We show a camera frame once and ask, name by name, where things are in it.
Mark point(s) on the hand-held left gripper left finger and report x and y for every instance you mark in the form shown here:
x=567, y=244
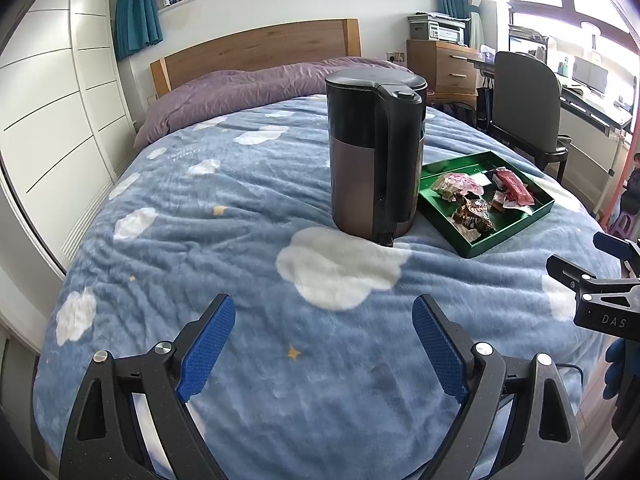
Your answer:
x=207, y=347

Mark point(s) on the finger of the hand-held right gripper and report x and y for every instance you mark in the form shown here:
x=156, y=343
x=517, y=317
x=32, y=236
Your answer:
x=570, y=270
x=617, y=246

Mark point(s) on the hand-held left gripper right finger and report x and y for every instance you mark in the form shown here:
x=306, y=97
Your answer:
x=440, y=347

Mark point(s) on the green tray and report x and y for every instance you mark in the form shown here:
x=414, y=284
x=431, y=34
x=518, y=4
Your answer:
x=500, y=240

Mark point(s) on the red and white sausage packet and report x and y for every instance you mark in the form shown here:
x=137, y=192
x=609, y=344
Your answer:
x=515, y=187

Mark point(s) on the brown snack packet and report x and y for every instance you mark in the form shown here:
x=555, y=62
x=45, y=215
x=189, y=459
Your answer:
x=472, y=215

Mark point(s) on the pink character snack packet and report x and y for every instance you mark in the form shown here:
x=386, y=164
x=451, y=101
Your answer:
x=465, y=184

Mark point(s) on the person's right hand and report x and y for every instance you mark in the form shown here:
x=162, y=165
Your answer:
x=622, y=365

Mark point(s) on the purple plastic stool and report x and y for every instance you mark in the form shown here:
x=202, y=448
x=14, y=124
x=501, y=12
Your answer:
x=627, y=222

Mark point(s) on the blue cloud blanket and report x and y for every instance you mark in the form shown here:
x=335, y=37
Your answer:
x=225, y=260

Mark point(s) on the white desk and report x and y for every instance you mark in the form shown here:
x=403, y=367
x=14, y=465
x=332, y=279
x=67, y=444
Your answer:
x=595, y=105

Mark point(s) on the dark grey chair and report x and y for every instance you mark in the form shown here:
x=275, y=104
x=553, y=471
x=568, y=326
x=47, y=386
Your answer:
x=525, y=95

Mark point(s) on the black bag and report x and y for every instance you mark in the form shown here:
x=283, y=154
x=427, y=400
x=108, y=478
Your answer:
x=485, y=110

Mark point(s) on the black and brown electric kettle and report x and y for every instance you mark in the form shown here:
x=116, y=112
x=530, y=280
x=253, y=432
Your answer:
x=360, y=160

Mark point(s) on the wooden dresser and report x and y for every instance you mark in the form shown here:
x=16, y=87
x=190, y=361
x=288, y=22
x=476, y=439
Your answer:
x=440, y=67

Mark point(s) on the purple pillow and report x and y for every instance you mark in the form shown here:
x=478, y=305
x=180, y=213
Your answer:
x=240, y=85

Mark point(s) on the grey printer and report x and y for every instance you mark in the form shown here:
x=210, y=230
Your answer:
x=440, y=30

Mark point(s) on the white wardrobe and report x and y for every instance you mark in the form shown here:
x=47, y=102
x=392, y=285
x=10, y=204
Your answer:
x=50, y=110

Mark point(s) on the wooden headboard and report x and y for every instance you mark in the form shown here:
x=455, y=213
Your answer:
x=260, y=45

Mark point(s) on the wall socket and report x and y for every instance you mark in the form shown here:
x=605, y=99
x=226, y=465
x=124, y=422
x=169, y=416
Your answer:
x=395, y=56

